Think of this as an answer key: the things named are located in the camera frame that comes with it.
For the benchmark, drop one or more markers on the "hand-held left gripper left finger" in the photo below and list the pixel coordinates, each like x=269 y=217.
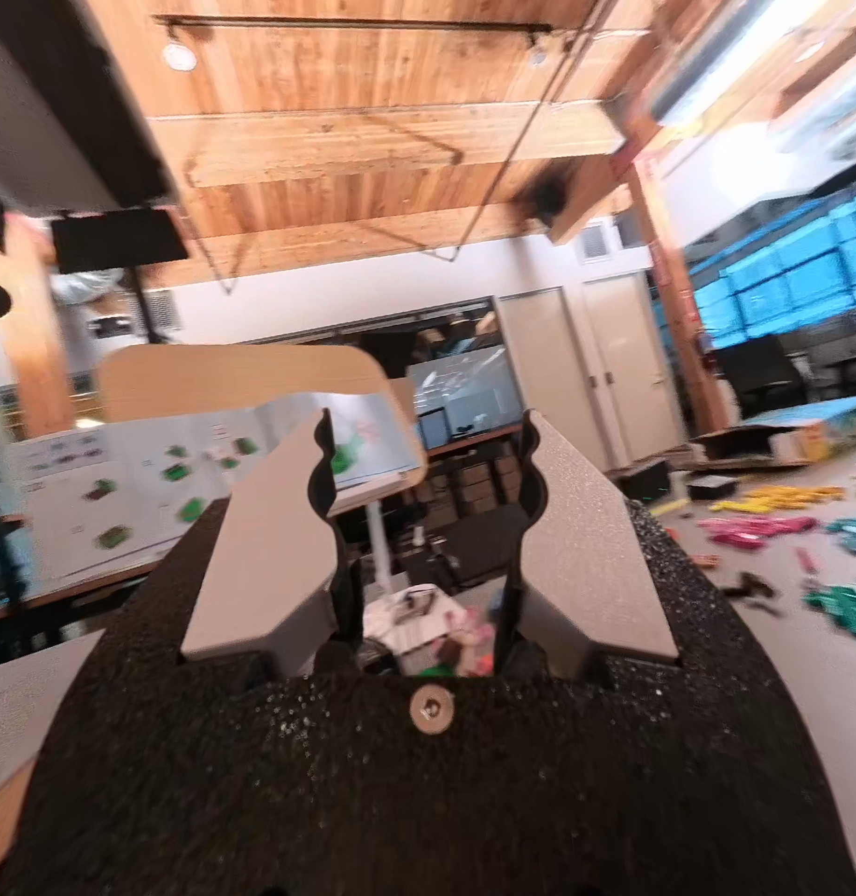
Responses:
x=267 y=553

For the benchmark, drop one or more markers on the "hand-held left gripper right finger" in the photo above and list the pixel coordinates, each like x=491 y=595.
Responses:
x=589 y=553

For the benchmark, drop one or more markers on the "open lego instruction booklet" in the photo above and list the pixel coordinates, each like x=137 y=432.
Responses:
x=155 y=483

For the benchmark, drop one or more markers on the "pile of pink lego pieces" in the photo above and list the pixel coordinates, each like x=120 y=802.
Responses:
x=757 y=532

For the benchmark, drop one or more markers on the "pile of yellow lego pieces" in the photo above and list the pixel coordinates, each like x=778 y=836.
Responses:
x=785 y=498

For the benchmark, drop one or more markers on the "pile of dark green lego pieces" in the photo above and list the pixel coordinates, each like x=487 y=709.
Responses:
x=844 y=607

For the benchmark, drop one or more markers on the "pile of teal lego pieces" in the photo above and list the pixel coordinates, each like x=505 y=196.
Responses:
x=855 y=533

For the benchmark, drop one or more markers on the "stack of brown cardboard boxes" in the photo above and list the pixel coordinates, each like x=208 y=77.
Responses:
x=473 y=486

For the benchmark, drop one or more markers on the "small black tray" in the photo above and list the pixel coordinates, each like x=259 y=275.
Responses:
x=711 y=488

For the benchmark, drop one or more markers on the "light wooden book stand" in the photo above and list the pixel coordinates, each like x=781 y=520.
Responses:
x=232 y=378

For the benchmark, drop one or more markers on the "beige door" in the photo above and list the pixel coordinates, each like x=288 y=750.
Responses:
x=631 y=357
x=550 y=378

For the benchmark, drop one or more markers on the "open cardboard box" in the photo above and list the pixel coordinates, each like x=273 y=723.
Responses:
x=757 y=441

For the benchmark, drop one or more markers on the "glass office partition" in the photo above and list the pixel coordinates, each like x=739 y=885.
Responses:
x=463 y=378

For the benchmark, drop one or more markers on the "black hanging monitor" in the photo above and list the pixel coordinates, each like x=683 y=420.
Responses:
x=120 y=239

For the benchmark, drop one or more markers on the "black ceiling track light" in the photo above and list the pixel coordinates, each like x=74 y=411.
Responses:
x=344 y=24

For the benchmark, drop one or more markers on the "wooden support post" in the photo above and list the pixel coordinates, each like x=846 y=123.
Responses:
x=673 y=301

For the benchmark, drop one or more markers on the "white wall air vent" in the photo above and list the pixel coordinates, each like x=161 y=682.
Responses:
x=596 y=242

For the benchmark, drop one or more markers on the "blue tinted window wall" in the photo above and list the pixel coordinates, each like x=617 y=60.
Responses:
x=785 y=287

